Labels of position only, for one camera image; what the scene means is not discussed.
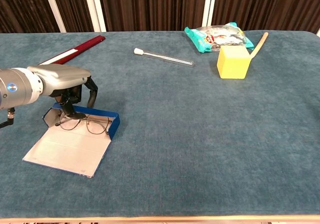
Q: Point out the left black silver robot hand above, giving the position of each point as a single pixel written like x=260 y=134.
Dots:
x=62 y=77

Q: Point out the thin metal frame glasses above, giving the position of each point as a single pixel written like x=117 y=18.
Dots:
x=97 y=126

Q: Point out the blue printed glasses case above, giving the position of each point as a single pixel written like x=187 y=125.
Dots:
x=67 y=149

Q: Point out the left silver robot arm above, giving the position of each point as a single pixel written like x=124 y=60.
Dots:
x=17 y=89

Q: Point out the red and white flat stick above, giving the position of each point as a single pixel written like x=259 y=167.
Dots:
x=82 y=46

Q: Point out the glass test tube white cap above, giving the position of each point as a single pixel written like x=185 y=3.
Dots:
x=162 y=57

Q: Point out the dark brown pleated curtain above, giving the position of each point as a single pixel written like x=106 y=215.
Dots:
x=150 y=6

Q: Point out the blue-green table cloth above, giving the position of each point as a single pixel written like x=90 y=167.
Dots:
x=187 y=146

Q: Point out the teal snack packet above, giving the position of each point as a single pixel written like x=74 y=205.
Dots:
x=225 y=37

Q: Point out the yellow foam cube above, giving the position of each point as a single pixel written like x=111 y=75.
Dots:
x=232 y=66

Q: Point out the wooden stick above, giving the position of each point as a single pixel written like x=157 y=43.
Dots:
x=261 y=42

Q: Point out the white frame post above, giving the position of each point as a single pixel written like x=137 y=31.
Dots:
x=94 y=7
x=210 y=4
x=53 y=7
x=318 y=32

